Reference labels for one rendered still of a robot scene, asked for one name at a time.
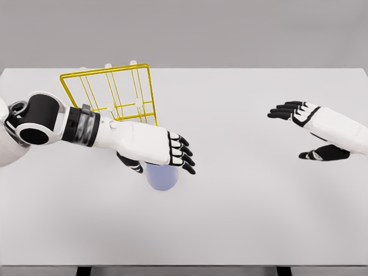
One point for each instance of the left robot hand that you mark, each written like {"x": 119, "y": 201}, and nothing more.
{"x": 146, "y": 143}

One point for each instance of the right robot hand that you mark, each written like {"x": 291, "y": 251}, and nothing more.
{"x": 319, "y": 120}

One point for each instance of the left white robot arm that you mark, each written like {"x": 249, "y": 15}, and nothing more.
{"x": 57, "y": 120}

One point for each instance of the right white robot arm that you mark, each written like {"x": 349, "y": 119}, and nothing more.
{"x": 352, "y": 135}

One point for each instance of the lavender cup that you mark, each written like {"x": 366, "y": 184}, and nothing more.
{"x": 162, "y": 178}

